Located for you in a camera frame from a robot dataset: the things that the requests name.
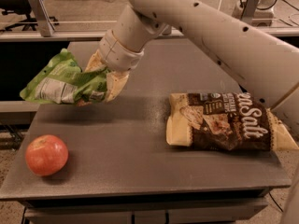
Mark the left metal bracket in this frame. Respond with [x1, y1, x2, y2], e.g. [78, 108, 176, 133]
[28, 0, 54, 37]

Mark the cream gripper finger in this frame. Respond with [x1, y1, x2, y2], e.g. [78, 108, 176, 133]
[85, 50, 107, 72]
[105, 71, 129, 102]

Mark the black office chair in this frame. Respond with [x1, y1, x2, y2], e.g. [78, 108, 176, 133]
[0, 0, 60, 33]

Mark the red apple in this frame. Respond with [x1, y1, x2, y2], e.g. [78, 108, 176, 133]
[25, 134, 68, 176]

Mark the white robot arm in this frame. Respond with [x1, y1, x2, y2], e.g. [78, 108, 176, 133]
[98, 0, 299, 135]

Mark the black cable on floor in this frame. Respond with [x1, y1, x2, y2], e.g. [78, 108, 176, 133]
[268, 191, 284, 214]

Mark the metal bracket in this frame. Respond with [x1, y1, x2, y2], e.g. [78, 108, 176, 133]
[240, 0, 260, 24]
[28, 0, 54, 37]

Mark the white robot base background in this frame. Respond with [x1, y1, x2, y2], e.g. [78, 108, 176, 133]
[232, 0, 277, 27]

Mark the grey drawer cabinet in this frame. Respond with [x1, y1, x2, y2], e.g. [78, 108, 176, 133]
[22, 196, 267, 224]

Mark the green rice chip bag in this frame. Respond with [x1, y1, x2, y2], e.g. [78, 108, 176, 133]
[20, 49, 109, 105]

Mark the brown sea salt chip bag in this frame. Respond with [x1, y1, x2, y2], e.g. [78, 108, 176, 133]
[166, 92, 298, 151]

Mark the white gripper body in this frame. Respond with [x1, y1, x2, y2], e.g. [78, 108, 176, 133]
[99, 30, 144, 72]

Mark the right metal bracket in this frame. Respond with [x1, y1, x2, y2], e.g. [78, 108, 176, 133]
[240, 0, 260, 24]

